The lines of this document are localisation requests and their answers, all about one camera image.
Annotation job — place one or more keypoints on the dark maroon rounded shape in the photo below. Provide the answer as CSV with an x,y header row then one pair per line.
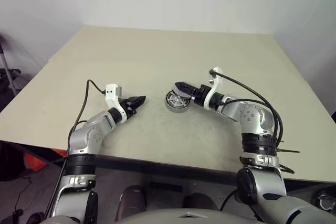
x,y
131,200

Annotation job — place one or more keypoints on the grey robot torso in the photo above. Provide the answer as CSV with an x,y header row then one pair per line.
x,y
168,218

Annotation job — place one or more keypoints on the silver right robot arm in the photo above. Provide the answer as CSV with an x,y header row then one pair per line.
x,y
246,113

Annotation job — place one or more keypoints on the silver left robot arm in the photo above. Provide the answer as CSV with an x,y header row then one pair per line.
x,y
89,134

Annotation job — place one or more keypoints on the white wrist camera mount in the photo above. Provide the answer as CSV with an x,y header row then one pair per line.
x,y
111,93
218,79

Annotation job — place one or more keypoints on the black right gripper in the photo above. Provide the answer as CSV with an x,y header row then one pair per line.
x,y
201,95

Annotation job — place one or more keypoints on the dark rounded floor object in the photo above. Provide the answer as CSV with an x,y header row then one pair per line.
x,y
35,218

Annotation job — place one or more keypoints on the motor stator with copper windings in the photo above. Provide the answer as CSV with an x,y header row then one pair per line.
x,y
178,109

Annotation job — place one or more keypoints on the silver tripod stand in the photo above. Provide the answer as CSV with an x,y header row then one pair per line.
x,y
6,72

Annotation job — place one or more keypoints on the black zip tie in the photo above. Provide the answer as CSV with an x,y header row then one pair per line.
x,y
288,151

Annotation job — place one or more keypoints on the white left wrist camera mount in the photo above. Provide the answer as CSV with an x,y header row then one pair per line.
x,y
111,93

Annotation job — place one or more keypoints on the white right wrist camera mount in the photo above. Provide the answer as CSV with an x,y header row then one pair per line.
x,y
218,79

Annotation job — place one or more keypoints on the black table frame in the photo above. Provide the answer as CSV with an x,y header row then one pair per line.
x,y
157,171

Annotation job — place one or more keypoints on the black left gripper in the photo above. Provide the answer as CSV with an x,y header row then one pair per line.
x,y
127,107

